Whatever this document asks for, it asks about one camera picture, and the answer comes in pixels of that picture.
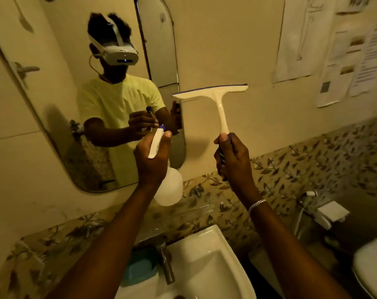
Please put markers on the person's left hand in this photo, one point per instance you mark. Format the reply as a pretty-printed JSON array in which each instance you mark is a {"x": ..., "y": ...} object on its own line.
[{"x": 149, "y": 166}]

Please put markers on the person's right hand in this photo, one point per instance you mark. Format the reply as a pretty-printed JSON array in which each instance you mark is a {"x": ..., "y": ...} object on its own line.
[{"x": 238, "y": 165}]

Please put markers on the person's left fingers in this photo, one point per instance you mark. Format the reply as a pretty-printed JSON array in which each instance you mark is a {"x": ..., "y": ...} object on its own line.
[{"x": 167, "y": 138}]

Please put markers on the person's right fingers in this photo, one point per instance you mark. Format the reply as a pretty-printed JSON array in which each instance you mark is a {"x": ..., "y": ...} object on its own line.
[{"x": 222, "y": 152}]

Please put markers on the white window squeegee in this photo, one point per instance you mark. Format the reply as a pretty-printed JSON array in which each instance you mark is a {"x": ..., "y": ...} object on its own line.
[{"x": 221, "y": 105}]

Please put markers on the white spray bottle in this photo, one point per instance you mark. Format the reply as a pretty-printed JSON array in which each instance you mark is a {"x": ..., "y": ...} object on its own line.
[{"x": 169, "y": 186}]

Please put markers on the person's left forearm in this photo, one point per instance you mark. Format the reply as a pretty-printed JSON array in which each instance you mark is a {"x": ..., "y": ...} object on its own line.
[{"x": 107, "y": 245}]

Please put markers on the person's right forearm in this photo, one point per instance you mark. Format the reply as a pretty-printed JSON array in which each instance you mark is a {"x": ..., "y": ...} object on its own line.
[{"x": 294, "y": 255}]

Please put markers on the white bidet sprayer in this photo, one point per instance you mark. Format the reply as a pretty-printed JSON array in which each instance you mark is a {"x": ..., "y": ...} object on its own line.
[{"x": 309, "y": 193}]

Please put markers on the white ceramic sink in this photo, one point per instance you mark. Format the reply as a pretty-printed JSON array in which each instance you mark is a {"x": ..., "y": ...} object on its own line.
[{"x": 204, "y": 267}]

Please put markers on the metal sink faucet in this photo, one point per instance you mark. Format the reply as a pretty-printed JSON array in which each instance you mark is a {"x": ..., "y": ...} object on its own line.
[{"x": 166, "y": 261}]

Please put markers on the white toilet paper holder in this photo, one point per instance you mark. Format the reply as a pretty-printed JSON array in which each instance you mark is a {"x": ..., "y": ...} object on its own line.
[{"x": 331, "y": 213}]

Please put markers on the blue soap dish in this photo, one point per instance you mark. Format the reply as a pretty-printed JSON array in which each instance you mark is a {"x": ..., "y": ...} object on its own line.
[{"x": 140, "y": 267}]

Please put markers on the metal wall valve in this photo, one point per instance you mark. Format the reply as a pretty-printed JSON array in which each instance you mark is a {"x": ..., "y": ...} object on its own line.
[
  {"x": 196, "y": 191},
  {"x": 222, "y": 207}
]

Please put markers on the rounded wall mirror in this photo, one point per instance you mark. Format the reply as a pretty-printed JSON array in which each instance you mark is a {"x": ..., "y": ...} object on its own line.
[{"x": 51, "y": 99}]

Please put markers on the large drawing wall paper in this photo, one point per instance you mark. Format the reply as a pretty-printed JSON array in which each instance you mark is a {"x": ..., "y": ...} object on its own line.
[{"x": 303, "y": 37}]

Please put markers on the printed wall paper with pictures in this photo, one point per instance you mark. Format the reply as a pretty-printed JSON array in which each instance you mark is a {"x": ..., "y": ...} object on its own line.
[{"x": 337, "y": 71}]

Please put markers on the text wall paper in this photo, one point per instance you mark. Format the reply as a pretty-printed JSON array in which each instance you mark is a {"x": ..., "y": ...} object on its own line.
[{"x": 370, "y": 59}]

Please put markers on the small wall paper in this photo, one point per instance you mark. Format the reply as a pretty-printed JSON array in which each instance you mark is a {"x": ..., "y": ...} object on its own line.
[{"x": 353, "y": 3}]

